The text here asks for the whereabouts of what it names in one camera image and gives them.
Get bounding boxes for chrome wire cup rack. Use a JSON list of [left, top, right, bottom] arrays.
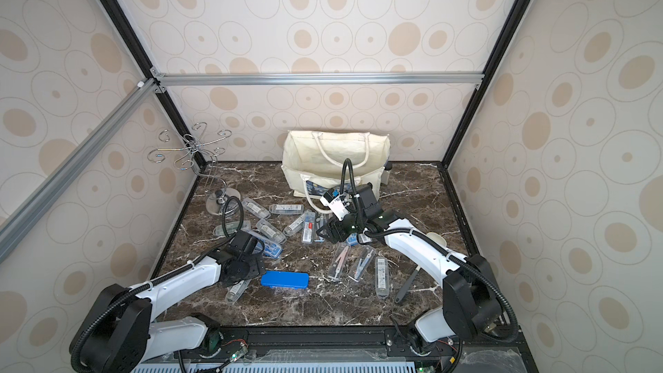
[[146, 121, 241, 216]]

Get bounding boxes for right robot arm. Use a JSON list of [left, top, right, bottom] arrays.
[[319, 159, 519, 353]]

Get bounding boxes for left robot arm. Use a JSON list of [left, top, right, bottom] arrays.
[[69, 228, 266, 372]]

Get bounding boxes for cream canvas tote bag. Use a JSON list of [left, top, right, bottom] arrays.
[[281, 131, 391, 198]]

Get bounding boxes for pink compass clear case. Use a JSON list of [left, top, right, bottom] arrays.
[[326, 243, 352, 281]]

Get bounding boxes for blue compass case left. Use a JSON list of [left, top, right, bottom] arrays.
[[249, 231, 282, 259]]

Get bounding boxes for white bowl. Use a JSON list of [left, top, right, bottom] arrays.
[[427, 232, 447, 248]]

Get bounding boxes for blue compass case flat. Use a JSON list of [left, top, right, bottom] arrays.
[[261, 271, 310, 289]]

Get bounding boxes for green clear case left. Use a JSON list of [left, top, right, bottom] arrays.
[[212, 220, 252, 238]]

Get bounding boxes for silver aluminium crossbar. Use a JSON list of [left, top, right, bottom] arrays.
[[156, 72, 484, 86]]

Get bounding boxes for silver aluminium left rail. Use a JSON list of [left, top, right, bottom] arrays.
[[1, 78, 157, 261]]

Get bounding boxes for small grey cylinder bottle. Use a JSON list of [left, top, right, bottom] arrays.
[[381, 162, 393, 186]]

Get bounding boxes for clear compass case right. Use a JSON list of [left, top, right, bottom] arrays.
[[375, 257, 391, 299]]

